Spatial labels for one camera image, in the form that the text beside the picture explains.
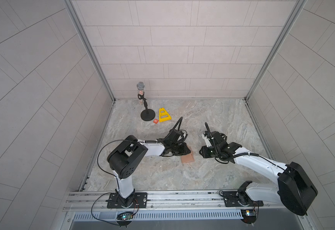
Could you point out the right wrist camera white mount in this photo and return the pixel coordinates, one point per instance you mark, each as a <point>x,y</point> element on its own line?
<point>206,138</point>

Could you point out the microphone on black stand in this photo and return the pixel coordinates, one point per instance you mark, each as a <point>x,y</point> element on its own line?
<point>147,114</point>

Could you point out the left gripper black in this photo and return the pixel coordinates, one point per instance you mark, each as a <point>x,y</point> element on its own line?
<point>182,148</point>

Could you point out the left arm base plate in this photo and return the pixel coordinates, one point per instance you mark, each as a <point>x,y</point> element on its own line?
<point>127,200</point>

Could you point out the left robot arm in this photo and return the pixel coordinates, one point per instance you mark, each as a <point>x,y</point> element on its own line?
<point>126,157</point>

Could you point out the aluminium mounting rail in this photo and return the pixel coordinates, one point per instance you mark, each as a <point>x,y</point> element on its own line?
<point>162,200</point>

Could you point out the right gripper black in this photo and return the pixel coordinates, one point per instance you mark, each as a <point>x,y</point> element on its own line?
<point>207,152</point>

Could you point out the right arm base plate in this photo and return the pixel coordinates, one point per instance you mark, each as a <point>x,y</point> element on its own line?
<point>238,199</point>

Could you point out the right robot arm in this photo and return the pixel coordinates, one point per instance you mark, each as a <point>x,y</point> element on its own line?
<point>290,184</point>

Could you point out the right circuit board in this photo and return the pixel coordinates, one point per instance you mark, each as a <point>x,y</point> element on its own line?
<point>249,216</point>

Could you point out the left green circuit board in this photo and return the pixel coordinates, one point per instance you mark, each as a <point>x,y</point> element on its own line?
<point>125,216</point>

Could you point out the yellow triangular plastic block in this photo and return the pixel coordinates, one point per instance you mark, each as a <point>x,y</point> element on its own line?
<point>163,115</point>

